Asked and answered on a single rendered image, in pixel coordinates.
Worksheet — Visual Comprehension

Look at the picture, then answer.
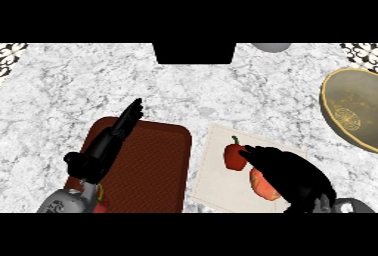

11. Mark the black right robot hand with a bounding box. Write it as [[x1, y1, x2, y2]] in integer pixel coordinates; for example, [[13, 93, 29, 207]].
[[237, 144, 337, 214]]

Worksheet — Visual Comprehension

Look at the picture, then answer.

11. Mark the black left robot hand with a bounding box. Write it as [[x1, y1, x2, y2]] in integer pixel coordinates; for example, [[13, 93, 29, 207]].
[[61, 97, 144, 185]]

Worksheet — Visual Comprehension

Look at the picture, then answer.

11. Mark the dark red placemat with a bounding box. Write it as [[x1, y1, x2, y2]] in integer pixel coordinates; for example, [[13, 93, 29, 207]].
[[63, 116, 193, 214]]

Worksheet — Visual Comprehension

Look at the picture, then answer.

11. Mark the beige placemat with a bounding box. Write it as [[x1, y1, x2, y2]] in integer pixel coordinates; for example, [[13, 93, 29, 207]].
[[190, 122, 308, 214]]

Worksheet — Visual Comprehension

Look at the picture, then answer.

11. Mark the red bell pepper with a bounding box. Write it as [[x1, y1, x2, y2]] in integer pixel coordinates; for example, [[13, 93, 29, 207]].
[[222, 135, 249, 172]]

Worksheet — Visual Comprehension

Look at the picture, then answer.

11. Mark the red vegetable with green stem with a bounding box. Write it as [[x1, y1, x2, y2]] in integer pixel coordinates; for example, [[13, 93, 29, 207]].
[[91, 183, 110, 214]]

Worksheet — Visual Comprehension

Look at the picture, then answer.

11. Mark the black appliance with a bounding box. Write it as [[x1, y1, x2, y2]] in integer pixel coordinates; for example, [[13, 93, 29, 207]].
[[150, 42, 237, 65]]

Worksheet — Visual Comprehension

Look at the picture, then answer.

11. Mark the grey round object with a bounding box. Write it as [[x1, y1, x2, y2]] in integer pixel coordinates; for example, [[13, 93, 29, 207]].
[[249, 42, 293, 54]]

